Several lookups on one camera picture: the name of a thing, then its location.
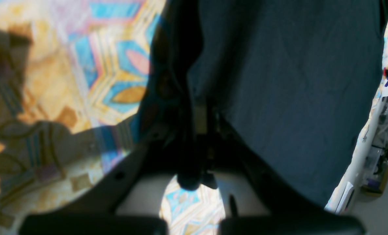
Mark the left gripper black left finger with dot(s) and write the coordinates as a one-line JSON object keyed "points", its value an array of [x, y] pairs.
{"points": [[124, 202]]}

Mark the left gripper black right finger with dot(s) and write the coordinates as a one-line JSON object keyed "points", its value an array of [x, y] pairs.
{"points": [[256, 200]]}

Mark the dark navy T-shirt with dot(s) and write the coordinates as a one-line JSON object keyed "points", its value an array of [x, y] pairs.
{"points": [[294, 78]]}

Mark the patterned tablecloth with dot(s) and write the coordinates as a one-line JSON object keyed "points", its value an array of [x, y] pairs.
{"points": [[73, 74]]}

